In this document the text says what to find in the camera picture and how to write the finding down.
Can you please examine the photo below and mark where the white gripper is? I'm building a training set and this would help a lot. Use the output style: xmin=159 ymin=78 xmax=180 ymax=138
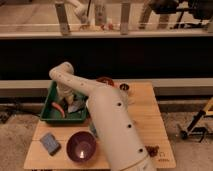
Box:
xmin=57 ymin=88 xmax=74 ymax=104

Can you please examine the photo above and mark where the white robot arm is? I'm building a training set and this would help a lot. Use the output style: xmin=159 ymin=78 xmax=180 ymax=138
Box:
xmin=49 ymin=62 xmax=157 ymax=171

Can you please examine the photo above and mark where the green plastic tray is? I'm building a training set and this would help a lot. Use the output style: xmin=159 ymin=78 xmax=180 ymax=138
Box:
xmin=40 ymin=82 xmax=88 ymax=124

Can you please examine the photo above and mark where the red chili pepper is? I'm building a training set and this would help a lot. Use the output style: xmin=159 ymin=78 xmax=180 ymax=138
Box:
xmin=51 ymin=102 xmax=65 ymax=118

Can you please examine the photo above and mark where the clear plastic bag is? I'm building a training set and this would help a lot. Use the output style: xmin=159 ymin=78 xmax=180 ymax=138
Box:
xmin=68 ymin=99 xmax=85 ymax=113

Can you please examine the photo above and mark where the red brown bowl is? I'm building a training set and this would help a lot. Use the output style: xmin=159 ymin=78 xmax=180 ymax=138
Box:
xmin=96 ymin=77 xmax=114 ymax=86

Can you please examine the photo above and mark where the blue sponge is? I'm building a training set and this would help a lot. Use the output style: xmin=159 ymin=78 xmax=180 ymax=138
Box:
xmin=40 ymin=133 xmax=61 ymax=156

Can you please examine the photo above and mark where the wooden folding table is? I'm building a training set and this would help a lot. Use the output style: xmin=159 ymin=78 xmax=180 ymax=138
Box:
xmin=24 ymin=82 xmax=176 ymax=171

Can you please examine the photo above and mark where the purple bowl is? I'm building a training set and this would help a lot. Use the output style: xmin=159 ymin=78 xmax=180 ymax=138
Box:
xmin=66 ymin=131 xmax=96 ymax=163

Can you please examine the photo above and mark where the dark small can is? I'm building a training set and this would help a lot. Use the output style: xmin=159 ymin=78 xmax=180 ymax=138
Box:
xmin=119 ymin=83 xmax=130 ymax=93

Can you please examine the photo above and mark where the bunch of dark grapes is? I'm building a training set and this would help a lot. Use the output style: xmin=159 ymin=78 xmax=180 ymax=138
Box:
xmin=146 ymin=146 xmax=159 ymax=157

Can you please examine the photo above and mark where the yellow black cart frame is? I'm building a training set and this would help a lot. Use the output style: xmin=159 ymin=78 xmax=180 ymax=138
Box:
xmin=179 ymin=97 xmax=213 ymax=143

